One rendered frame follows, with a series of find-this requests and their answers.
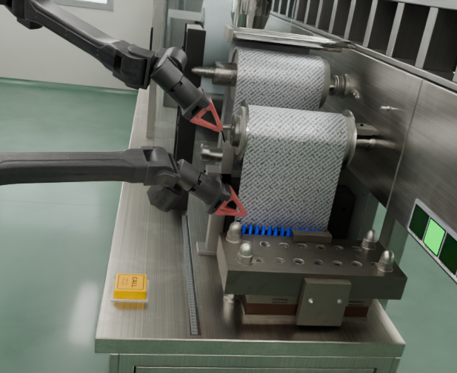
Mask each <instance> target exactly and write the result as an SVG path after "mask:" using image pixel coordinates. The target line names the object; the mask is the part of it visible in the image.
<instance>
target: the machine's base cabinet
mask: <svg viewBox="0 0 457 373"><path fill-rule="evenodd" d="M400 359H401V357H342V356H286V355H229V354H117V353H110V369H109V373H396V371H397V368H398V365H399V362H400Z"/></svg>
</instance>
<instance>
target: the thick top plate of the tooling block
mask: <svg viewBox="0 0 457 373"><path fill-rule="evenodd" d="M226 236H227V233H223V232H220V233H219V241H218V246H217V253H216V255H217V260H218V264H219V271H220V275H221V282H222V286H223V290H224V294H228V295H272V296H294V297H300V294H301V288H302V284H303V281H304V278H334V279H349V281H350V282H351V284H352V285H351V288H350V293H349V297H348V298H361V299H383V300H401V297H402V295H403V292H404V288H405V285H406V282H407V279H408V277H407V276H406V275H405V273H404V272H403V271H402V270H401V268H400V267H399V266H398V264H397V263H396V262H395V261H394V262H393V271H392V272H383V271H381V270H379V269H378V268H377V267H376V264H377V263H378V262H379V259H380V257H381V255H382V253H383V252H384V251H385V250H386V249H385V248H384V247H383V246H382V245H381V243H380V242H379V241H376V249H375V250H368V249H365V248H363V247H362V246H361V242H363V241H361V240H347V239H333V238H332V240H331V243H319V242H305V241H293V240H292V238H291V237H290V236H278V235H251V234H241V242H240V243H230V242H228V241H227V240H226ZM243 243H249V244H250V245H251V246H252V248H253V251H252V253H253V264H252V265H251V266H241V265H238V264H237V263H236V258H237V254H238V252H239V250H240V247H241V245H242V244H243Z"/></svg>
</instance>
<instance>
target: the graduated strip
mask: <svg viewBox="0 0 457 373"><path fill-rule="evenodd" d="M181 228H182V237H183V247H184V265H185V274H186V283H187V301H188V310H189V319H190V335H201V327H200V320H199V308H198V301H197V294H196V281H195V274H194V267H193V254H192V247H191V240H190V227H189V220H188V215H181Z"/></svg>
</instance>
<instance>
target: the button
mask: <svg viewBox="0 0 457 373"><path fill-rule="evenodd" d="M146 289H147V275H142V274H123V273H117V274H116V281H115V286H114V293H113V298H114V299H135V300H145V299H146Z"/></svg>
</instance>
